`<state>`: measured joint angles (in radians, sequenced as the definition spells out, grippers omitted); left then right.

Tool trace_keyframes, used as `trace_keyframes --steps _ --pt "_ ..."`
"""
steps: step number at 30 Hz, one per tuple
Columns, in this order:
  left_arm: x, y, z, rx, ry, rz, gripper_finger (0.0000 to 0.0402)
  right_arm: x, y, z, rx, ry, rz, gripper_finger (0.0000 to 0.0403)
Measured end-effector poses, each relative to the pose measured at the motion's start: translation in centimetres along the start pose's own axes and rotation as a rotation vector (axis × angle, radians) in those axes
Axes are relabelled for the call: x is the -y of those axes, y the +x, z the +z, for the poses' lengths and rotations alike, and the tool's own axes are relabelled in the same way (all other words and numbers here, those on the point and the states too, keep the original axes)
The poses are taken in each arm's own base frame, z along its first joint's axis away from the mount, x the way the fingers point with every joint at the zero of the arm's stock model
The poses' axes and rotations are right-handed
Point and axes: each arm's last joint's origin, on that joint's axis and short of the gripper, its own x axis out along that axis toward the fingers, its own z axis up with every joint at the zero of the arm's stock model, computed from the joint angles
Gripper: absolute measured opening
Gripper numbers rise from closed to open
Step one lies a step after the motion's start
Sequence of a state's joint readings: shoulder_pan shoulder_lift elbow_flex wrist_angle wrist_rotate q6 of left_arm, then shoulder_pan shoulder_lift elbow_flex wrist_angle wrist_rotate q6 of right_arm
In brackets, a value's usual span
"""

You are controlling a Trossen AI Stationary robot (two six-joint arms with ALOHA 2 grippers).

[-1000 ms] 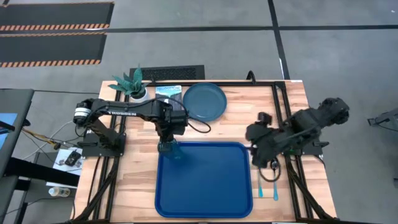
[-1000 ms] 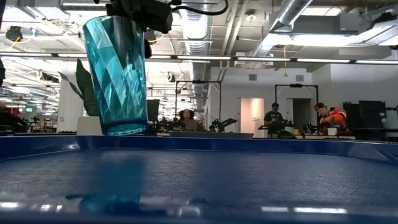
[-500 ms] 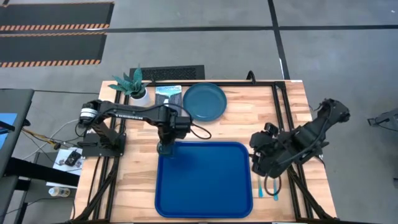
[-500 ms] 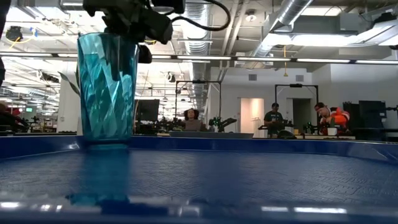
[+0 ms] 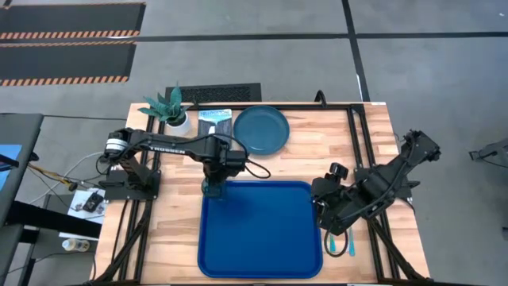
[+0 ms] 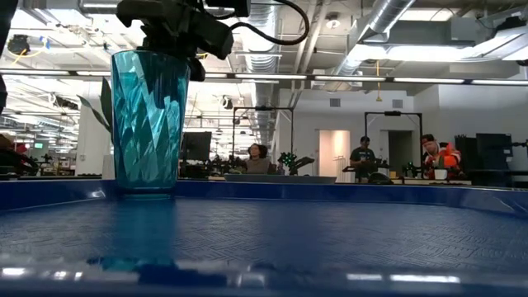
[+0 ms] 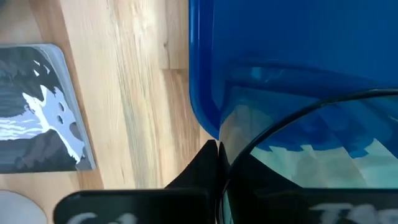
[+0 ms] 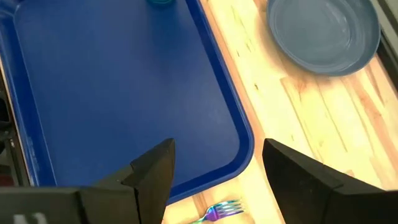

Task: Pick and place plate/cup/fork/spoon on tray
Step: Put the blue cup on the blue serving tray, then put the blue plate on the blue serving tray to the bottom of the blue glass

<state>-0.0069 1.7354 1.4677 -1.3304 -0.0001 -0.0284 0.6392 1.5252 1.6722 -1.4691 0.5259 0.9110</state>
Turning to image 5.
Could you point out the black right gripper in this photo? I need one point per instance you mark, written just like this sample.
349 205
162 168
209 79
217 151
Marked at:
339 200

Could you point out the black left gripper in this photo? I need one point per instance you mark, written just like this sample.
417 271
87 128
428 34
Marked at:
224 161

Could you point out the teal faceted plastic cup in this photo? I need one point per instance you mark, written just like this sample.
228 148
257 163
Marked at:
216 194

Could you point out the dark teal round plate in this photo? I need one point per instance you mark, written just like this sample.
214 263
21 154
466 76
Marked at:
261 129

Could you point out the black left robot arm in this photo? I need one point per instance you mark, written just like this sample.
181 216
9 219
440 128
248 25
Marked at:
166 145

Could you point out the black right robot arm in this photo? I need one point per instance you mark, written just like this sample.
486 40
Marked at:
416 153

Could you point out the blue plastic tray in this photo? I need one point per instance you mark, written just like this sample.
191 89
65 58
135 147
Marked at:
258 230

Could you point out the Yellowstone waterfall picture card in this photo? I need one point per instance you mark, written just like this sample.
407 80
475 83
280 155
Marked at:
214 119

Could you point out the white plant pot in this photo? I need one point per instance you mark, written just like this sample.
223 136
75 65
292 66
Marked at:
180 128

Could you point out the green artificial plant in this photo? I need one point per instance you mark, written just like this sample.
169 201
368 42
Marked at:
168 107

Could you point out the black floor vent grate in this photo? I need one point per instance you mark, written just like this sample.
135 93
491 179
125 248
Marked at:
218 93

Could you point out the small black device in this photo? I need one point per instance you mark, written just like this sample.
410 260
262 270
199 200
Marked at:
92 202

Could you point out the white paper sheet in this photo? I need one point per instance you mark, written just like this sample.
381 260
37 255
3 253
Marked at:
75 198

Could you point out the clear plastic bottle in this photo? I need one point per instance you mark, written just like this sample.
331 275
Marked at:
75 244

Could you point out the grey metal stand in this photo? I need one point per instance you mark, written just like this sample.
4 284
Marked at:
492 151

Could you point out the black hazard-striped floor mat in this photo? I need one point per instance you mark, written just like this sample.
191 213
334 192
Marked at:
67 59
71 18

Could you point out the grey side desk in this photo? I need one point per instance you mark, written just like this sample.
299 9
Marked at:
20 131

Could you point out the blue screen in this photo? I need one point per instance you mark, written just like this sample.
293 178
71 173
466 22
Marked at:
10 151

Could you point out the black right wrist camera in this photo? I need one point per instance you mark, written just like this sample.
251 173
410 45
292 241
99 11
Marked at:
338 171

